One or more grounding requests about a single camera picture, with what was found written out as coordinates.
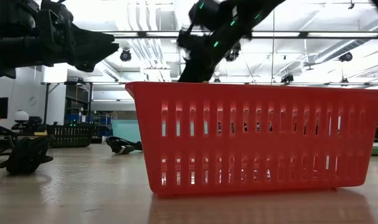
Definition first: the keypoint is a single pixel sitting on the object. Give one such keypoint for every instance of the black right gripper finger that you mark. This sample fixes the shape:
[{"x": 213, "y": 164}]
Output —
[{"x": 196, "y": 76}]

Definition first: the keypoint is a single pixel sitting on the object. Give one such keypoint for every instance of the teal translucent plastic bin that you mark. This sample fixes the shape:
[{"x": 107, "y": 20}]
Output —
[{"x": 126, "y": 129}]

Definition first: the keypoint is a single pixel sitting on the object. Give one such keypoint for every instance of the black shelving rack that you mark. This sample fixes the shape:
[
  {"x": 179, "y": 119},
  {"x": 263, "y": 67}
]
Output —
[{"x": 77, "y": 93}]

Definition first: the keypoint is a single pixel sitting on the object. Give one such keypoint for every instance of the black overhead light beam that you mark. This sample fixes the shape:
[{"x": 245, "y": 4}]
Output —
[{"x": 142, "y": 34}]

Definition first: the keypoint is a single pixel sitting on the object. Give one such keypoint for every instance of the blue storage crate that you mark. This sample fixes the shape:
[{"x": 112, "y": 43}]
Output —
[{"x": 71, "y": 119}]

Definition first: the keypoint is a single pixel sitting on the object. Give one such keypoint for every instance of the white globe lamp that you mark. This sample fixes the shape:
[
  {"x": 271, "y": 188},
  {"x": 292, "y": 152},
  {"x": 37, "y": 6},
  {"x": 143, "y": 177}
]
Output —
[{"x": 21, "y": 116}]

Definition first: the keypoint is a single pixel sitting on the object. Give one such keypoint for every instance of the black slotted basket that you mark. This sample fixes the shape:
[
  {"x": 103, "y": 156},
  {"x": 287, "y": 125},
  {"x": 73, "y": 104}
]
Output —
[{"x": 70, "y": 137}]

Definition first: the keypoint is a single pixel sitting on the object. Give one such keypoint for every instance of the red slotted plastic basket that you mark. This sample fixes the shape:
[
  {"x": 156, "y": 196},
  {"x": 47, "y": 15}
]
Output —
[{"x": 254, "y": 146}]

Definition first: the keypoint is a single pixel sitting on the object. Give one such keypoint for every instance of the black hanging camera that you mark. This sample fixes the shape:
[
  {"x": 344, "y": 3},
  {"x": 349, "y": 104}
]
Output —
[
  {"x": 287, "y": 79},
  {"x": 125, "y": 56},
  {"x": 233, "y": 57},
  {"x": 346, "y": 57}
]

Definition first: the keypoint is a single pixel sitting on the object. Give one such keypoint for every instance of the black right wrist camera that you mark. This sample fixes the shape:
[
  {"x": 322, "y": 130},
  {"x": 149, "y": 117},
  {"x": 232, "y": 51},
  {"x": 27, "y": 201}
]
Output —
[{"x": 185, "y": 39}]

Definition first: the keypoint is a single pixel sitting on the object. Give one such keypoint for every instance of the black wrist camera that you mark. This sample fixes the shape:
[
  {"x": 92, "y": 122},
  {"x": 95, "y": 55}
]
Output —
[
  {"x": 56, "y": 11},
  {"x": 185, "y": 39}
]

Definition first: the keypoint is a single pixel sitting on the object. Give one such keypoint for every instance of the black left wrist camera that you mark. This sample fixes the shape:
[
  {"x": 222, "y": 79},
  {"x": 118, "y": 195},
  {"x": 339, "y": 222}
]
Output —
[{"x": 56, "y": 11}]

